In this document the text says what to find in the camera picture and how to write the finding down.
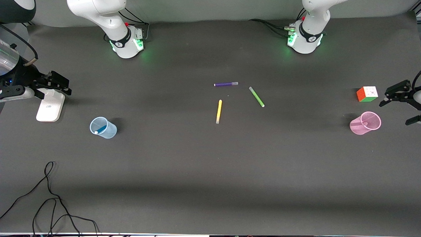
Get thin black loose cable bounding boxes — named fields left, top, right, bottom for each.
left=0, top=161, right=100, bottom=236

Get black right arm base cables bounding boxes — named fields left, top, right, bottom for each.
left=104, top=6, right=150, bottom=42

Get black left arm base cables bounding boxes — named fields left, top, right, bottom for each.
left=249, top=7, right=308, bottom=37

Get dark grey table mat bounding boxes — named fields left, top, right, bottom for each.
left=0, top=12, right=421, bottom=235

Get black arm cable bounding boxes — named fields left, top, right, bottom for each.
left=411, top=70, right=421, bottom=91
left=0, top=24, right=37, bottom=66

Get yellow marker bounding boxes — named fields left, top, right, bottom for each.
left=215, top=99, right=223, bottom=124

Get colourful puzzle cube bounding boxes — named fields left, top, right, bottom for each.
left=357, top=86, right=379, bottom=102

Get translucent pink plastic cup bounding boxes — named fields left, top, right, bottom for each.
left=350, top=111, right=382, bottom=135

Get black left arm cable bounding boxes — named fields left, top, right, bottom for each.
left=411, top=70, right=421, bottom=91

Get green marker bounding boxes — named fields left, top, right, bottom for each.
left=249, top=86, right=265, bottom=108

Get translucent blue plastic cup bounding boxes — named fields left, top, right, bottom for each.
left=90, top=117, right=117, bottom=139

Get black arm base cables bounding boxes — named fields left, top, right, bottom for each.
left=104, top=6, right=150, bottom=42
left=249, top=7, right=308, bottom=37

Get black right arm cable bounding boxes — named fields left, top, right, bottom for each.
left=0, top=24, right=37, bottom=66

